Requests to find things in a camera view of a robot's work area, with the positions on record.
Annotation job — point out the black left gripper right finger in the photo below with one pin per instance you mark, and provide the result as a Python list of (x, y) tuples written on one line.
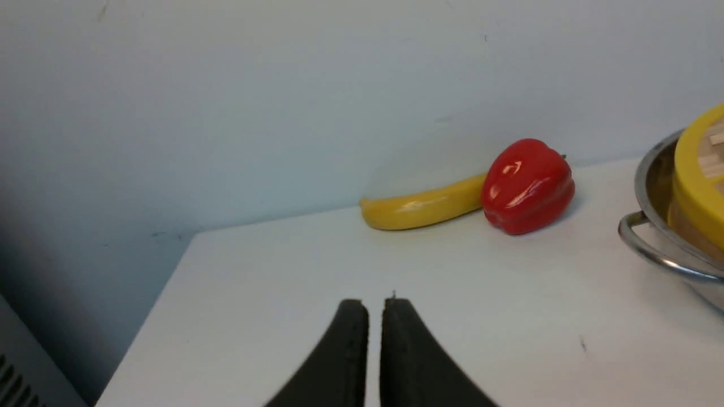
[(415, 370)]

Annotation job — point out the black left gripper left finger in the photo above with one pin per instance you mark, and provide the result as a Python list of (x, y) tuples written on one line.
[(334, 372)]

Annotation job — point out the bamboo steamer basket yellow rim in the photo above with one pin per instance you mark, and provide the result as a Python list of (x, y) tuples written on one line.
[(680, 224)]

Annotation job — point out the woven bamboo steamer lid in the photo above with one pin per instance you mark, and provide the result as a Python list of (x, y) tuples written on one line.
[(696, 194)]

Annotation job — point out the stainless steel pot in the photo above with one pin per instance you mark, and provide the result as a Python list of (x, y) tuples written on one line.
[(653, 187)]

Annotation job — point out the yellow banana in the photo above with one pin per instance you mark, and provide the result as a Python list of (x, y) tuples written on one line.
[(424, 208)]

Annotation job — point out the red bell pepper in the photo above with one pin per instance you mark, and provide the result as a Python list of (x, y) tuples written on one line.
[(527, 188)]

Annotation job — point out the grey vented box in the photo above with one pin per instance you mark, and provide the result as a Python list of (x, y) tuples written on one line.
[(29, 377)]

